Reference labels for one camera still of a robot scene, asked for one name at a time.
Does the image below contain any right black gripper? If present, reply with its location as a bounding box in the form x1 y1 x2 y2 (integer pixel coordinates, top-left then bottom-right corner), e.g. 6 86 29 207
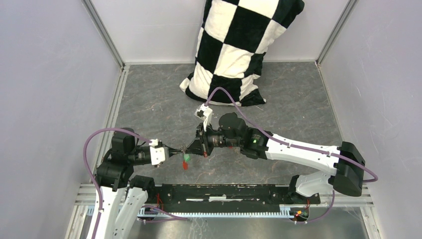
185 120 241 157

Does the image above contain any key with green tag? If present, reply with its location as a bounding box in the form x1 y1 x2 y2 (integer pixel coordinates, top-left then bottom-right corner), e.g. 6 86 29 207
183 153 191 163

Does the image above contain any metal key holder red handle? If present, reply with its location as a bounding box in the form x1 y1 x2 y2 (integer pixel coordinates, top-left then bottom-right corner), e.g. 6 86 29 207
181 145 190 170

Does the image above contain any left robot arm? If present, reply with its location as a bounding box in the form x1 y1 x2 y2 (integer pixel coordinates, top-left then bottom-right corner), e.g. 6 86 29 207
83 128 182 239

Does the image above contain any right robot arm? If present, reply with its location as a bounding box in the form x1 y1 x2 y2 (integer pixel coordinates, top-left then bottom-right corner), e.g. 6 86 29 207
186 113 365 203

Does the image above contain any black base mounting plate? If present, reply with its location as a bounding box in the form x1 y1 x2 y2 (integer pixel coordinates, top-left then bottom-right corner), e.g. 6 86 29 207
146 184 321 213

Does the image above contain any black white checkered pillow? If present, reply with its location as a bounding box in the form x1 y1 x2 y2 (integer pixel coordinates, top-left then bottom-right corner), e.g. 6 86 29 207
180 0 305 107

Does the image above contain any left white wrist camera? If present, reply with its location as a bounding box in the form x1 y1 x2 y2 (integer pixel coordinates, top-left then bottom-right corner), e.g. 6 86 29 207
149 139 165 166

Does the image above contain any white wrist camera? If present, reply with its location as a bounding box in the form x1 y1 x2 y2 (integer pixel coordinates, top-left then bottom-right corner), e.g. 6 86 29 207
149 139 165 166
194 104 213 131

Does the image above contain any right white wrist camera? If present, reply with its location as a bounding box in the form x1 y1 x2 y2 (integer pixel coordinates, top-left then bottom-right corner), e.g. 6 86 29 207
194 104 213 131

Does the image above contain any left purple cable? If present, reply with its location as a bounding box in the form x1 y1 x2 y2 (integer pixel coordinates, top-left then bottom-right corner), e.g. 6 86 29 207
82 127 187 239

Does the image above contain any purple cable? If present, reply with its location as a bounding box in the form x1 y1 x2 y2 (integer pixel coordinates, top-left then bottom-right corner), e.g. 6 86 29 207
82 127 187 239
205 87 379 225

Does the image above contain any white slotted cable duct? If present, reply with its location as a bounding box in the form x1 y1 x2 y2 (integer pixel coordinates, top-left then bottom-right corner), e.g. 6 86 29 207
137 207 294 219

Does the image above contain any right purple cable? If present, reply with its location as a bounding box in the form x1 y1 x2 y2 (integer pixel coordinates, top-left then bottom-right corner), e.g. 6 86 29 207
205 87 379 225

